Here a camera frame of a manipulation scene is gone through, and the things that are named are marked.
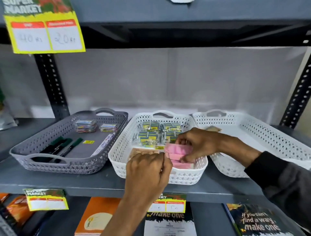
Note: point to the beige packet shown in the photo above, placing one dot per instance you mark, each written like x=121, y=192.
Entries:
x=213, y=128

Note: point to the stack of colourful clip boxes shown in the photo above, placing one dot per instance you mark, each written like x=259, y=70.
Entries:
x=85, y=126

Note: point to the person's right thumb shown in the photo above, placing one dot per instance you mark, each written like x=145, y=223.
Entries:
x=192, y=158

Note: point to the orange packet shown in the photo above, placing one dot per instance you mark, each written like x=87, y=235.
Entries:
x=17, y=209

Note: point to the dark notebook with white lettering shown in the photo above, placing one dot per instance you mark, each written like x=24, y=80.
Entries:
x=260, y=222

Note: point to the person's left forearm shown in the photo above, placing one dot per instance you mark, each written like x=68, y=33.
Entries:
x=126, y=216

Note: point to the grey upper shelf board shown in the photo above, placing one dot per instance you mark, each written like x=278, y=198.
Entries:
x=194, y=21

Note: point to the grey perforated plastic basket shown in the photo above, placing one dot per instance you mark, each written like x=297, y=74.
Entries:
x=80, y=150

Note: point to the white perforated basket with stationery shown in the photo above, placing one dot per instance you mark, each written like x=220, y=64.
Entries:
x=121, y=145

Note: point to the small yellow price tag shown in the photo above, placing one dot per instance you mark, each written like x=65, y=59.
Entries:
x=46, y=200
x=167, y=204

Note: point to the black and white notebook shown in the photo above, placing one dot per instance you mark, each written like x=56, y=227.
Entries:
x=170, y=225

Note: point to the person's right forearm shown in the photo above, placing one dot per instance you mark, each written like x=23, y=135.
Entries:
x=267, y=170

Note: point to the orange notebook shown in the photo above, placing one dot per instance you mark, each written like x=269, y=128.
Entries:
x=97, y=216

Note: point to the white printed card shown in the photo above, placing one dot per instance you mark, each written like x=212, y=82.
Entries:
x=103, y=144

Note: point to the pink packet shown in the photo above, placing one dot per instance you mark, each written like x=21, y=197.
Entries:
x=175, y=156
x=183, y=165
x=176, y=148

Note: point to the person's left thumb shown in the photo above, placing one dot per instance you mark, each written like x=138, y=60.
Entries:
x=168, y=163

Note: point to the grey shelf board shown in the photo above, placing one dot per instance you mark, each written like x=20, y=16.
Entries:
x=194, y=21
x=73, y=183

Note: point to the white perforated plastic basket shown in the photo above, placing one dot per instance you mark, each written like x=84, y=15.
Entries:
x=257, y=143

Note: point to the black marker with green cap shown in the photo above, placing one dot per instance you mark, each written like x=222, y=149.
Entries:
x=49, y=148
x=70, y=148
x=59, y=147

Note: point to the green yellow staple box pack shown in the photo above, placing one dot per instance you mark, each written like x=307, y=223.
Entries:
x=147, y=138
x=170, y=137
x=171, y=126
x=150, y=126

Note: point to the black perforated shelf upright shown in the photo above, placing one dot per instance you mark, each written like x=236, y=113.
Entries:
x=52, y=85
x=297, y=97

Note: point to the colourful clip box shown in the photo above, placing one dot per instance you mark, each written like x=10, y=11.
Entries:
x=109, y=127

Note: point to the small yellow price sticker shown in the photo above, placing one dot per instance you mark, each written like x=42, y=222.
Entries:
x=88, y=142
x=159, y=147

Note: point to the person's left hand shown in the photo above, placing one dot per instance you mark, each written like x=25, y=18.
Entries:
x=144, y=177

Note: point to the person's right hand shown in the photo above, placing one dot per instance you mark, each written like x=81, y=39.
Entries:
x=205, y=144

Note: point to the grey plastic bag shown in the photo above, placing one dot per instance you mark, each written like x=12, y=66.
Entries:
x=6, y=116

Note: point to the large yellow price tag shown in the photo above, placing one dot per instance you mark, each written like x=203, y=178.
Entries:
x=43, y=31

